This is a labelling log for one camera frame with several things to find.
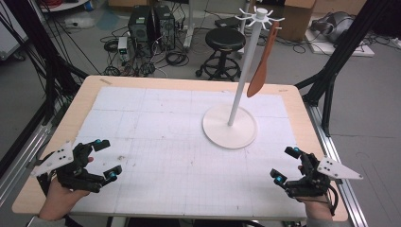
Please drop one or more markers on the small bench power supply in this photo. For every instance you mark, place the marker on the small bench power supply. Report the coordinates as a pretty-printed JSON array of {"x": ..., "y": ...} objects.
[{"x": 123, "y": 47}]

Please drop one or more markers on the black computer tower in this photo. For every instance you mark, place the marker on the black computer tower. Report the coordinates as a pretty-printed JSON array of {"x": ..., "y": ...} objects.
[
  {"x": 164, "y": 26},
  {"x": 140, "y": 23}
]

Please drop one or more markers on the tall cardboard box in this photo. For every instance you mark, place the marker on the tall cardboard box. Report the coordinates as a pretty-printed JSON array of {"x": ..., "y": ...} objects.
[{"x": 299, "y": 19}]

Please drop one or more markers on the white grid paper mat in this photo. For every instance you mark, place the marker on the white grid paper mat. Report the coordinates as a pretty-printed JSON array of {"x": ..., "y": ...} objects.
[{"x": 176, "y": 151}]

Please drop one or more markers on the black metal frame post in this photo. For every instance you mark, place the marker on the black metal frame post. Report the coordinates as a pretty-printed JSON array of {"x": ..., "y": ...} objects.
[
  {"x": 50, "y": 63},
  {"x": 340, "y": 56}
]

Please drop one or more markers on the black round stool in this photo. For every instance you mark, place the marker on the black round stool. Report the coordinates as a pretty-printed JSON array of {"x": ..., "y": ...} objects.
[{"x": 224, "y": 39}]

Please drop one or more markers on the grey bag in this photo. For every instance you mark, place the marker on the grey bag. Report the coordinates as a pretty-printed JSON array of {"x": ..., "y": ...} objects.
[{"x": 334, "y": 23}]

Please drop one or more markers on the open cardboard box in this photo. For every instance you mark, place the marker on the open cardboard box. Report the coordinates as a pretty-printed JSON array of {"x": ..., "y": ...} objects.
[{"x": 123, "y": 2}]

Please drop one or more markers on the aluminium rail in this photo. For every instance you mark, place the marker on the aluminium rail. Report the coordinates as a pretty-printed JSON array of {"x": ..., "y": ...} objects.
[
  {"x": 340, "y": 176},
  {"x": 22, "y": 160}
]

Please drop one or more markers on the white round table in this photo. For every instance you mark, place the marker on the white round table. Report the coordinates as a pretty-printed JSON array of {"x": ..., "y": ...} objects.
[{"x": 63, "y": 4}]

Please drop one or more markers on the person's right hand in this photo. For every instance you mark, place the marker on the person's right hand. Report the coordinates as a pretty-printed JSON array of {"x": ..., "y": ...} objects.
[{"x": 317, "y": 208}]

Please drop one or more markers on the orange spatula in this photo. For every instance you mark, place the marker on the orange spatula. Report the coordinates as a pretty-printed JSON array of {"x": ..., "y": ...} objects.
[{"x": 260, "y": 75}]

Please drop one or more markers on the person's left hand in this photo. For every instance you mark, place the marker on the person's left hand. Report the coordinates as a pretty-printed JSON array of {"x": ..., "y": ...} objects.
[{"x": 60, "y": 201}]

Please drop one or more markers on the white utensil rack stand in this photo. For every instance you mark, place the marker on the white utensil rack stand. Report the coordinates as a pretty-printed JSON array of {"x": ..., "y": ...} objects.
[{"x": 230, "y": 132}]

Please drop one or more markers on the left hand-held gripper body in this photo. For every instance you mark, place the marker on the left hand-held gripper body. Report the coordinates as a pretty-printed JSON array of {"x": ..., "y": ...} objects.
[{"x": 75, "y": 171}]

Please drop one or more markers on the white floor board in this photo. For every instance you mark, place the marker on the white floor board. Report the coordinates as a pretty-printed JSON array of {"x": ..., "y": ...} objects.
[{"x": 340, "y": 45}]

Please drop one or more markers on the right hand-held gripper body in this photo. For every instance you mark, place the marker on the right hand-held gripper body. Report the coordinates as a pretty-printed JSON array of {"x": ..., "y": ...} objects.
[{"x": 310, "y": 186}]

